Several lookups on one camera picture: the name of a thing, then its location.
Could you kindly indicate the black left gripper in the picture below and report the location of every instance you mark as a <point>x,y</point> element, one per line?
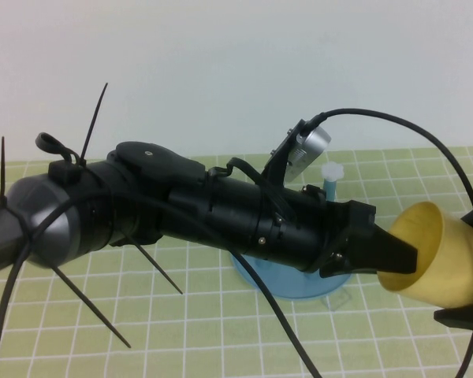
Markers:
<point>307,228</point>

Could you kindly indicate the yellow plastic cup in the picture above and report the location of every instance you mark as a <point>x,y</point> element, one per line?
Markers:
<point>457,267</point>

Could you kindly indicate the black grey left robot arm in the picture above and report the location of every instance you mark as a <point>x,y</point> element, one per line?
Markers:
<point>228,220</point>

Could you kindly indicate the blue cup stand white caps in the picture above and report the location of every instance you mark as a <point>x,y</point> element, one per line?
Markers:
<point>295,285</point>

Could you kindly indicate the small clear tape square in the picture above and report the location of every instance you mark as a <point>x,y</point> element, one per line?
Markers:
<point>339,301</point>

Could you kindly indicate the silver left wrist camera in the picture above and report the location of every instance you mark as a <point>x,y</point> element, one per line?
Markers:
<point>311,145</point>

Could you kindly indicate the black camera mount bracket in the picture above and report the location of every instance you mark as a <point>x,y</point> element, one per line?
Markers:
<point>278,161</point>

